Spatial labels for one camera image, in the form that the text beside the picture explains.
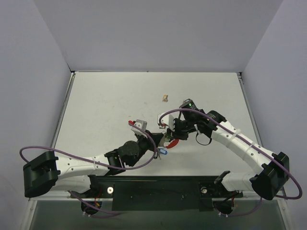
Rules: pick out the key with blue tag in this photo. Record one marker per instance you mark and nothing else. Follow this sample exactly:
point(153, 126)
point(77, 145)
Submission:
point(163, 151)

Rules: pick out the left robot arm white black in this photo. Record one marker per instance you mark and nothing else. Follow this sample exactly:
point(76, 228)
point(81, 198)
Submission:
point(51, 172)

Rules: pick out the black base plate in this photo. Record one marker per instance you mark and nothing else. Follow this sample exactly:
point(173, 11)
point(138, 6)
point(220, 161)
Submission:
point(174, 202)

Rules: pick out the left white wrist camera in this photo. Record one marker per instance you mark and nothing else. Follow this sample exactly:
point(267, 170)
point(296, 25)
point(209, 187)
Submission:
point(139, 124)

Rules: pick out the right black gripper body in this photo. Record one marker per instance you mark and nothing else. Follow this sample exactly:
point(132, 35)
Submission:
point(174, 130)

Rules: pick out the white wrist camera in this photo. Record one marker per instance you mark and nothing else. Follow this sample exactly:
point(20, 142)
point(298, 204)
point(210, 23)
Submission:
point(139, 124)
point(166, 122)

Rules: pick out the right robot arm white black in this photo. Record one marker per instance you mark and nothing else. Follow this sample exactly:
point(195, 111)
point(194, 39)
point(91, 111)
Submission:
point(269, 171)

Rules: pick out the aluminium frame rail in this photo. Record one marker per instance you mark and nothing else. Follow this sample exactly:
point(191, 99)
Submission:
point(48, 195)

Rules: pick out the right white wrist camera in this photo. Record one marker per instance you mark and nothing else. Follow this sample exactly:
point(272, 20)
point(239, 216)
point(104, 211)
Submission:
point(166, 122)

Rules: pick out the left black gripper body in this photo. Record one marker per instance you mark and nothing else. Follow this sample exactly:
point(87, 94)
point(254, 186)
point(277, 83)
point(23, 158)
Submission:
point(156, 138)

